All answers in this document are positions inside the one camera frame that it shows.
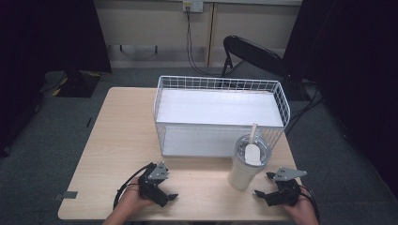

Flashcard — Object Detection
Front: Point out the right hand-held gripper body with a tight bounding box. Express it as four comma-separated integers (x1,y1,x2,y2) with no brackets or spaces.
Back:
265,167,308,207

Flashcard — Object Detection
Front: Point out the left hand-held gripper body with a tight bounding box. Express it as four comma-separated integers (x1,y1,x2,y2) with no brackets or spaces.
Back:
137,161,170,208

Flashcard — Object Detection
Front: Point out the white cup with clear lid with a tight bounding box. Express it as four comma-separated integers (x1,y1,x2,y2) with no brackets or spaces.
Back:
227,134,272,191

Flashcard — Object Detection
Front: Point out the white wire basket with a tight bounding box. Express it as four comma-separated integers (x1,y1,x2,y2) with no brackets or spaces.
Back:
153,75,291,158

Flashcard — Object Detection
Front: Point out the person's right hand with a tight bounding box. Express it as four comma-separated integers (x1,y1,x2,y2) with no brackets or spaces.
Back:
283,187,314,220

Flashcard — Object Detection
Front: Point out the person's left hand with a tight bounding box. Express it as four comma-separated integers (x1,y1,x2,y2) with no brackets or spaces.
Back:
119,177,156,218

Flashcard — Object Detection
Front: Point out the grey tape strip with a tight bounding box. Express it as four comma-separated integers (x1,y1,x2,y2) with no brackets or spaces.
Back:
53,190,79,202

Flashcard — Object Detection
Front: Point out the black stand base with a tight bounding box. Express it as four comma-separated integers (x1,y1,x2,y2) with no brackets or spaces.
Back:
55,69,101,98

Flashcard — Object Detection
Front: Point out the black folding chair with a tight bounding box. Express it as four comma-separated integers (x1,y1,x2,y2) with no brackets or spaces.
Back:
221,35,287,79

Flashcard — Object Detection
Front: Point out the black curtain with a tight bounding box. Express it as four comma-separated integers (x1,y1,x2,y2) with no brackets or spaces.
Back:
0,0,113,158
282,0,398,191

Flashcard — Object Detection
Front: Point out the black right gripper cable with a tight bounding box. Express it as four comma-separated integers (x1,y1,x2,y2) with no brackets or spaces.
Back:
298,184,321,223

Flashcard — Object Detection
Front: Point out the black floor cable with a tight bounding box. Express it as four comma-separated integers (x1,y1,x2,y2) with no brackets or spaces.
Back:
283,79,324,136

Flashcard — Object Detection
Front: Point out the black wall cable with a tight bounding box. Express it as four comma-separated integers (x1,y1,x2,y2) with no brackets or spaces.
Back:
185,7,223,78

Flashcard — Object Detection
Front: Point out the white wall outlet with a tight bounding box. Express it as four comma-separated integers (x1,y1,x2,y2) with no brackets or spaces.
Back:
182,0,205,14

